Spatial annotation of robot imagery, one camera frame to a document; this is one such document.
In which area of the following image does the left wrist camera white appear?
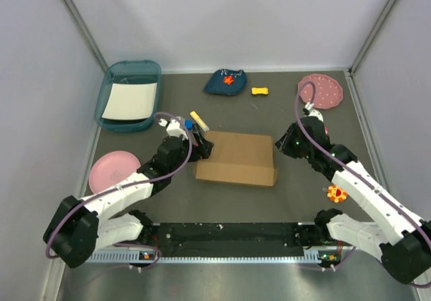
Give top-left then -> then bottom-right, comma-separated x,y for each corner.
158,116 -> 189,140

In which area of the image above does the orange yellow flower charm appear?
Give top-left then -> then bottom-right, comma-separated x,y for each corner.
323,185 -> 348,203

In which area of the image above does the plain pink plate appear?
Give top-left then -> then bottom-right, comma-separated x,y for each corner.
88,151 -> 141,193

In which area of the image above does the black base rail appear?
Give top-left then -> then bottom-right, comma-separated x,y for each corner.
114,222 -> 358,258

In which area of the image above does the white paper sheet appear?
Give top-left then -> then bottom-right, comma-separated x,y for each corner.
102,83 -> 157,121

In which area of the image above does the pink dotted plate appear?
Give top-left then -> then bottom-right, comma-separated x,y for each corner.
298,73 -> 343,110

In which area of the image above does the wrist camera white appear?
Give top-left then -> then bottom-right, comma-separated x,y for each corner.
302,102 -> 324,123
158,116 -> 189,140

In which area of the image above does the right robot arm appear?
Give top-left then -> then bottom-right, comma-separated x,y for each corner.
275,116 -> 430,284

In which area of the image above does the brown cardboard box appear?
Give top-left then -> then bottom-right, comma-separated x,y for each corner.
195,131 -> 277,187

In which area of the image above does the teal plastic bin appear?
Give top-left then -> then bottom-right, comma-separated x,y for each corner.
94,60 -> 162,133

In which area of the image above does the dark blue fish dish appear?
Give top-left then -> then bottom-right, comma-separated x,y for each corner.
203,69 -> 247,96

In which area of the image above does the aluminium frame profile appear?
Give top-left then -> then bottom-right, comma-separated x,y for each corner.
53,222 -> 422,265

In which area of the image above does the blue small eraser block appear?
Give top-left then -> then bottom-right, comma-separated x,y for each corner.
185,120 -> 193,130

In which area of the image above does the yellow pink marker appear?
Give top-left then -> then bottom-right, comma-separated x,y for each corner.
190,111 -> 209,132

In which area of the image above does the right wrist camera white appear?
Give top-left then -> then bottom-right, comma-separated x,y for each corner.
302,102 -> 324,123

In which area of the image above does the yellow bone sponge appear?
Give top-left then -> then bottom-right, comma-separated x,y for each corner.
251,87 -> 269,96

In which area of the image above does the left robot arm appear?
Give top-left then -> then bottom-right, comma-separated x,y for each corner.
42,129 -> 214,268

